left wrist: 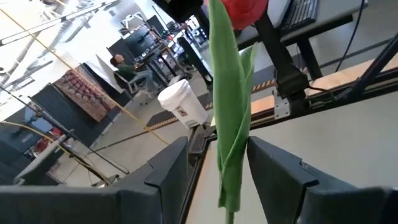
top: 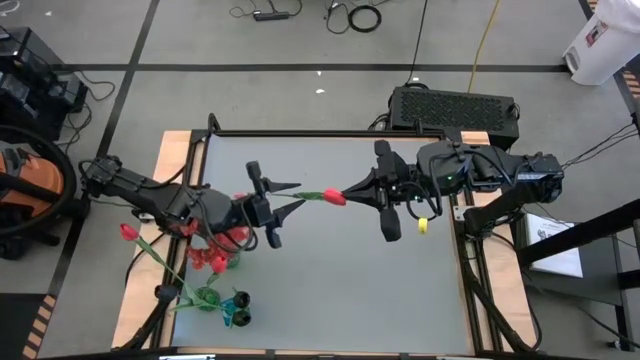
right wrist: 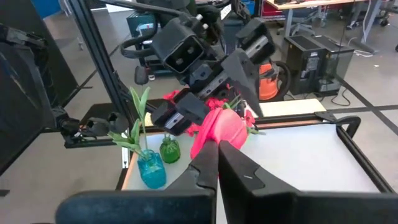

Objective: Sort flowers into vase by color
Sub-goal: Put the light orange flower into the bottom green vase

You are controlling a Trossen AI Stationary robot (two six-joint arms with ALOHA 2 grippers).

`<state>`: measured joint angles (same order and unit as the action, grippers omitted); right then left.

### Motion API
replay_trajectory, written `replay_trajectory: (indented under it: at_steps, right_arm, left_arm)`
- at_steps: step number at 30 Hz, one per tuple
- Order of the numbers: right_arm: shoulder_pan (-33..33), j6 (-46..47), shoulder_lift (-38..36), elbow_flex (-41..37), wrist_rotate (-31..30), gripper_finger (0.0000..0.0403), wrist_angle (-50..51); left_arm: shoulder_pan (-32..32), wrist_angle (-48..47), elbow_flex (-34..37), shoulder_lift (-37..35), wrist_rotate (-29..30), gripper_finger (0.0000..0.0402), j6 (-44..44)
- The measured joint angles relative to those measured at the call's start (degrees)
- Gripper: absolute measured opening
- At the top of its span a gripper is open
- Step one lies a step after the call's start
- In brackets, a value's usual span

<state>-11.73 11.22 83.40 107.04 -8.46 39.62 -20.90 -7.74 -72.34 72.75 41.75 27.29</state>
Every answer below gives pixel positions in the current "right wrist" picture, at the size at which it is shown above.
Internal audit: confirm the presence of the green glass vase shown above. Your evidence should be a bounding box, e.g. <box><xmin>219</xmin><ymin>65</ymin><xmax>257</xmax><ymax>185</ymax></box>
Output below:
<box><xmin>159</xmin><ymin>133</ymin><xmax>182</xmax><ymax>164</ymax></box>

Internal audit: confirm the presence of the black metal table frame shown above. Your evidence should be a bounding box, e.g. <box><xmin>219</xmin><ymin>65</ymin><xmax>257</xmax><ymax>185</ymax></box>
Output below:
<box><xmin>63</xmin><ymin>0</ymin><xmax>396</xmax><ymax>194</ymax></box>

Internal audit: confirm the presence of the red artificial tulip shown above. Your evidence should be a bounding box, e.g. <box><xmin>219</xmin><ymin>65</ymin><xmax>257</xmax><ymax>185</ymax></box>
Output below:
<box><xmin>190</xmin><ymin>107</ymin><xmax>249</xmax><ymax>160</ymax></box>

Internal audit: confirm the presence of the black partition panel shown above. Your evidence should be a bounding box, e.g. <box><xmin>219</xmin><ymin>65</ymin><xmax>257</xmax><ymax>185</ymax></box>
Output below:
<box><xmin>0</xmin><ymin>0</ymin><xmax>80</xmax><ymax>108</ymax></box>

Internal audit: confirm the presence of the blue equipment cart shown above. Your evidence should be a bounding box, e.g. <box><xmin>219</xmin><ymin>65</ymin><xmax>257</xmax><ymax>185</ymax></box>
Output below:
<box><xmin>126</xmin><ymin>11</ymin><xmax>169</xmax><ymax>77</ymax></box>

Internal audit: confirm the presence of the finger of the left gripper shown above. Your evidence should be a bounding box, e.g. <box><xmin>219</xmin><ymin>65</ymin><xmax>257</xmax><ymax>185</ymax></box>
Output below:
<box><xmin>151</xmin><ymin>92</ymin><xmax>211</xmax><ymax>136</ymax></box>
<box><xmin>221</xmin><ymin>18</ymin><xmax>276</xmax><ymax>119</ymax></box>

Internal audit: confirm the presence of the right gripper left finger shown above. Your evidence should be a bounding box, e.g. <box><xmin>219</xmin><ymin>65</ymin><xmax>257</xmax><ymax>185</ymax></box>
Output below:
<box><xmin>55</xmin><ymin>140</ymin><xmax>220</xmax><ymax>224</ymax></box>

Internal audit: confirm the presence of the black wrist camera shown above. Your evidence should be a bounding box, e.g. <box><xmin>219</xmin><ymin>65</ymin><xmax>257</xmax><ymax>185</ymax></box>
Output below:
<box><xmin>150</xmin><ymin>17</ymin><xmax>206</xmax><ymax>75</ymax></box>

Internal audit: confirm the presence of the orange shop vacuum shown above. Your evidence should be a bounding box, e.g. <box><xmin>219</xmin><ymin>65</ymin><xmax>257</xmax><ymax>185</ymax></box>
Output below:
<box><xmin>258</xmin><ymin>60</ymin><xmax>292</xmax><ymax>102</ymax></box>

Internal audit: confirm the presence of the white aluminium bar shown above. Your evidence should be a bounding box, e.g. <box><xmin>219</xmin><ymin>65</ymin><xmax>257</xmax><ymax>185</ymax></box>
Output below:
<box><xmin>122</xmin><ymin>146</ymin><xmax>130</xmax><ymax>169</ymax></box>

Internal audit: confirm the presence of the blue square glass vase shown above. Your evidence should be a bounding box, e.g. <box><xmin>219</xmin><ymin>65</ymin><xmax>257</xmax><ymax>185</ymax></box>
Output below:
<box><xmin>136</xmin><ymin>149</ymin><xmax>167</xmax><ymax>190</ymax></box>

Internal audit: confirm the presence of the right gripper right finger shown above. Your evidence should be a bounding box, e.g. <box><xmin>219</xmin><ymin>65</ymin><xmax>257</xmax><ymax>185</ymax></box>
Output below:
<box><xmin>218</xmin><ymin>140</ymin><xmax>398</xmax><ymax>224</ymax></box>

